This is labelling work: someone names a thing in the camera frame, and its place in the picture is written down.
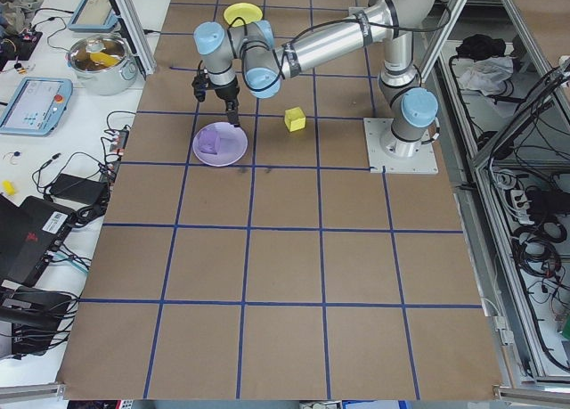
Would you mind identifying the small grey bracket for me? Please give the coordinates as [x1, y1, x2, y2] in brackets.
[492, 315, 514, 347]

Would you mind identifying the light blue teach pendant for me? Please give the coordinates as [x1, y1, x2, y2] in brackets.
[0, 77, 74, 137]
[68, 0, 120, 33]

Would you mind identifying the yellow plate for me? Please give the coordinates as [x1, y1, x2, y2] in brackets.
[223, 2, 264, 28]

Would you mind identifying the black power adapter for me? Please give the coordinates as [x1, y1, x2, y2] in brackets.
[47, 173, 109, 205]

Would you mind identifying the black plug strip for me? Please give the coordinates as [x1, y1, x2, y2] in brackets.
[100, 127, 131, 181]

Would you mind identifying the glass pot lid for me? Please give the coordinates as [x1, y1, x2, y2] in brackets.
[69, 34, 131, 72]

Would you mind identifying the purple plate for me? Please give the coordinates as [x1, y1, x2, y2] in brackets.
[191, 121, 249, 168]

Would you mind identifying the black computer red logo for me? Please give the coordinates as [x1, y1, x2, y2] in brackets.
[0, 194, 77, 290]

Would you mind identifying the white power strip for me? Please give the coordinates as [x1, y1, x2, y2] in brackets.
[507, 189, 535, 225]

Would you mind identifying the black docking device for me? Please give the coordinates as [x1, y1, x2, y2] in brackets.
[0, 288, 77, 361]

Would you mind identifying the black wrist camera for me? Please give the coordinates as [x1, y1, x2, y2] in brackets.
[191, 68, 211, 102]

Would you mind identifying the white crumpled cloth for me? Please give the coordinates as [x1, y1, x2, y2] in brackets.
[458, 54, 517, 94]

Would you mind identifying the yellow foam block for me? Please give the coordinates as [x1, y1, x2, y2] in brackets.
[283, 107, 307, 133]

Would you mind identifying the steel cooking pot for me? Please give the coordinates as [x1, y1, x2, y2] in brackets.
[66, 33, 137, 97]

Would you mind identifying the aluminium table rail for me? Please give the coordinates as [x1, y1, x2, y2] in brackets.
[492, 383, 570, 402]
[0, 380, 67, 401]

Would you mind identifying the aluminium profile post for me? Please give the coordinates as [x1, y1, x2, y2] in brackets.
[98, 0, 158, 77]

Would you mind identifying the black coiled cable bundle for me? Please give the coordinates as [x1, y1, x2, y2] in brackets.
[511, 221, 565, 294]

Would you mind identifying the metal bar frame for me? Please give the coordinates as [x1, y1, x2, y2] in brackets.
[418, 0, 570, 390]

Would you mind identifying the purple foam block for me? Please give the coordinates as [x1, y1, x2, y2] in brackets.
[197, 130, 223, 157]

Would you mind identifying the black cloth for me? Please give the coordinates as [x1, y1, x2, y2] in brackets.
[454, 33, 508, 59]

